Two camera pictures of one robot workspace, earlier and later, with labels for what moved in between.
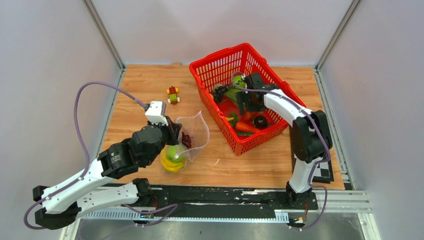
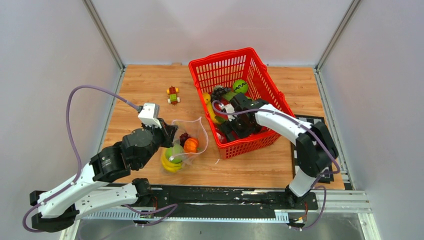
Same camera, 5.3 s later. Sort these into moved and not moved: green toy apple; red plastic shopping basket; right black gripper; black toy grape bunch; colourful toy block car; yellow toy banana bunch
Moved: red plastic shopping basket; right black gripper
Not moved: black toy grape bunch; green toy apple; colourful toy block car; yellow toy banana bunch
